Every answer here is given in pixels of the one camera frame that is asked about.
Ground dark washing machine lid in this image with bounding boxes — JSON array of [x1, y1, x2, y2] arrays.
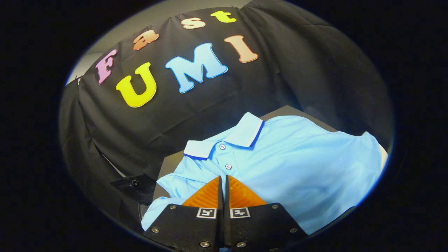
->
[[110, 174, 157, 204]]

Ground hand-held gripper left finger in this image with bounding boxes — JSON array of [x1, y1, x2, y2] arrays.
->
[[143, 176, 224, 251]]

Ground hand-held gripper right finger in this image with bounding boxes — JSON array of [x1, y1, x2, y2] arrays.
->
[[224, 175, 308, 252]]

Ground beige cabinet with black top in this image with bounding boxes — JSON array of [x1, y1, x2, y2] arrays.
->
[[152, 105, 338, 202]]

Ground light blue polo shirt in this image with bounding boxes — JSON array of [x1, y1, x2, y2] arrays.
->
[[141, 112, 385, 235]]

